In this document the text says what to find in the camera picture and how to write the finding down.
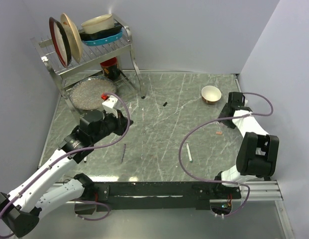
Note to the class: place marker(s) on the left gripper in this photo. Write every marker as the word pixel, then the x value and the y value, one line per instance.
pixel 121 121

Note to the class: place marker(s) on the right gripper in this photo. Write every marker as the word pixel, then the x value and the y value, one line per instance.
pixel 230 125

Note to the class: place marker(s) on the green marker pen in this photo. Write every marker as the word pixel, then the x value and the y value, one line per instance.
pixel 189 153

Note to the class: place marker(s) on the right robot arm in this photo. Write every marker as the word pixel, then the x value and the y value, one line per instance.
pixel 257 156

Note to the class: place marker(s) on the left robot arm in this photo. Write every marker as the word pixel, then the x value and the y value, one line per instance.
pixel 22 208

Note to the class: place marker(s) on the purple pen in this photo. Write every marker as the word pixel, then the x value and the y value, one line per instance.
pixel 123 153

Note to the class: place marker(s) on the small cream bowl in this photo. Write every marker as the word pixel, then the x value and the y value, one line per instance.
pixel 210 95

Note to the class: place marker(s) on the clear glass plate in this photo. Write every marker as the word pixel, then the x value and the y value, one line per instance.
pixel 87 94

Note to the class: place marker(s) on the red black cup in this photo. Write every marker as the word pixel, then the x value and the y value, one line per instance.
pixel 111 68

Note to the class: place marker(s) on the steel dish rack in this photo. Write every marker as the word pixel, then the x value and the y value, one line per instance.
pixel 92 55

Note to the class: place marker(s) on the black base bar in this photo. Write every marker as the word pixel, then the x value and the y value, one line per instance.
pixel 159 195

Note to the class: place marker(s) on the blue dotted dish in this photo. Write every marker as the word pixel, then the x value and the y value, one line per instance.
pixel 104 41

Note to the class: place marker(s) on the beige plate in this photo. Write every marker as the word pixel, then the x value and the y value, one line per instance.
pixel 73 37

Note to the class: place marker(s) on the black tray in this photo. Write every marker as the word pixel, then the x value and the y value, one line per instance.
pixel 101 34

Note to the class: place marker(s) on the red black rimmed plate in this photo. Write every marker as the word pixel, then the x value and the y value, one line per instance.
pixel 60 42

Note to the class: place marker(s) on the cream bowl on rack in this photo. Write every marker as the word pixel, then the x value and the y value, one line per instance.
pixel 97 24

